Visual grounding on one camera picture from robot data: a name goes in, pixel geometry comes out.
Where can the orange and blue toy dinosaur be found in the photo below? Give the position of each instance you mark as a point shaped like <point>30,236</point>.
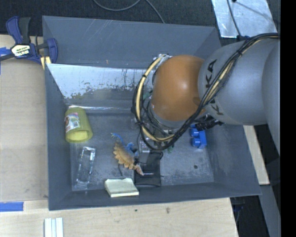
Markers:
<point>124,157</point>

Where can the pale yellow sticky note pad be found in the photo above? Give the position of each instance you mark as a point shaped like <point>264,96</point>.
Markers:
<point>122,187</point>

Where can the blue plastic toy block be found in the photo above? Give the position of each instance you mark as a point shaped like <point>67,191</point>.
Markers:
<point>199,138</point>

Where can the yellow-green cup with label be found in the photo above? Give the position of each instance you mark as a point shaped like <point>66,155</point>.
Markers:
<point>79,126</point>

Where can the grey metal bin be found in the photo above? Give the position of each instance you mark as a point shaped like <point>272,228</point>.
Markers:
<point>93,43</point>

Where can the pale wood board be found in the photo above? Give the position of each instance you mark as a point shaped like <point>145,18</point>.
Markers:
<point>22,132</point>

